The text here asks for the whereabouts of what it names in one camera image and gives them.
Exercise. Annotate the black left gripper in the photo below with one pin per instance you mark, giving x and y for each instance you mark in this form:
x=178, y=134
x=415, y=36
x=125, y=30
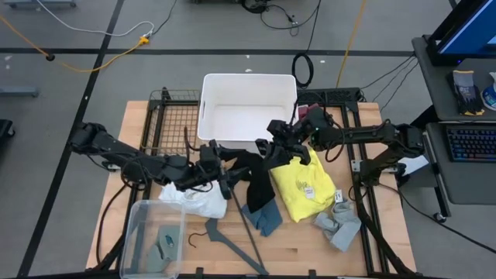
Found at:
x=211, y=170

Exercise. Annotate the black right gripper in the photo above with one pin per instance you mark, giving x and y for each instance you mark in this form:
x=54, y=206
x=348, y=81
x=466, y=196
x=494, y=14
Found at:
x=294, y=143

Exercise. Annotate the black cloth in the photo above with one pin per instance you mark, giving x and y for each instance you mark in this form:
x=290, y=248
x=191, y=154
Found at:
x=259, y=186

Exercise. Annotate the yellow t-shirt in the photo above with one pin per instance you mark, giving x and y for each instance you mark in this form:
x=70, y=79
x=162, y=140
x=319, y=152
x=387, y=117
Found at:
x=302, y=186

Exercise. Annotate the white cloth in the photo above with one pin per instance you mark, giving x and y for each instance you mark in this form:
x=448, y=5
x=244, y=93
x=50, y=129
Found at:
x=197, y=201

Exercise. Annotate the blue cloth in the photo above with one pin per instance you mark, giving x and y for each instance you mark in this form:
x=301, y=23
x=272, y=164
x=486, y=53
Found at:
x=265, y=219

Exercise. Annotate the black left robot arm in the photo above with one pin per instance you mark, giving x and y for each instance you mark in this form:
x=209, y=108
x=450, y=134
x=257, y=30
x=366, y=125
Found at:
x=116, y=149

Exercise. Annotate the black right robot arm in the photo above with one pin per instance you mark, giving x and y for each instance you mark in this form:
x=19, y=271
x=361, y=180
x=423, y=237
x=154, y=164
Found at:
x=368, y=133

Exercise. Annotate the white perforated laundry basket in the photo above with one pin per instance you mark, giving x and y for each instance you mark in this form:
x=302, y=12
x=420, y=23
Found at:
x=248, y=112

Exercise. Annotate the black perforated metal box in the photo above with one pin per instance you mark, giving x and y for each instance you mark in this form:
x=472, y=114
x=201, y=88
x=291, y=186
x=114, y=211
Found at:
x=329, y=95

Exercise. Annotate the clear plastic bin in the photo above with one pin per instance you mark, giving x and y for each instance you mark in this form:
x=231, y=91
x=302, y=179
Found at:
x=151, y=211

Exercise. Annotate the grey sock with blue label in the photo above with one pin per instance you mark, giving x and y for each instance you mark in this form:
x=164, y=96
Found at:
x=164, y=232

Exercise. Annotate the white paper sheet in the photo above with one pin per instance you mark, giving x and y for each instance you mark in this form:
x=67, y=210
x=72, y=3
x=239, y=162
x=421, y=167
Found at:
x=416, y=164

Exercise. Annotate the grey computer cart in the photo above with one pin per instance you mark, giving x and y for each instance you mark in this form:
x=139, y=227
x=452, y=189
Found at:
x=438, y=77

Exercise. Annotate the black keyboard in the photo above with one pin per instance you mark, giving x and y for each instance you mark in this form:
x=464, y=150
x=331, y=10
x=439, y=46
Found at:
x=472, y=143

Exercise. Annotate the grey black work glove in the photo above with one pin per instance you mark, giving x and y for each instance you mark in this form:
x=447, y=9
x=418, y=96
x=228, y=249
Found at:
x=467, y=93

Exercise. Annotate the white blue wipes canister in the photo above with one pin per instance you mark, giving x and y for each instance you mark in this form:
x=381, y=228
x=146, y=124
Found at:
x=490, y=95

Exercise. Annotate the computer monitor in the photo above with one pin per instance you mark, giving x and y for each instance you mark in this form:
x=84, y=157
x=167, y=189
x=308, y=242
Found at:
x=469, y=31

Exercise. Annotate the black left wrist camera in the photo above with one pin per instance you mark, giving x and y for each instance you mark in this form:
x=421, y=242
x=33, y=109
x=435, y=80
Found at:
x=215, y=148

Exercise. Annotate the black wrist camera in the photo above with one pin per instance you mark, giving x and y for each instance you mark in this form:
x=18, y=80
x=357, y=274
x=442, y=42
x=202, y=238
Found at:
x=278, y=128
x=215, y=148

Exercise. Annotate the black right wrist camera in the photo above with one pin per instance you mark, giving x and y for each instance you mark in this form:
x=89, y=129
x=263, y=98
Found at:
x=278, y=128

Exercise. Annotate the black aluminium table frame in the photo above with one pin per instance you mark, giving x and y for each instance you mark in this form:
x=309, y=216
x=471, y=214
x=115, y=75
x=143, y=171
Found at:
x=345, y=116

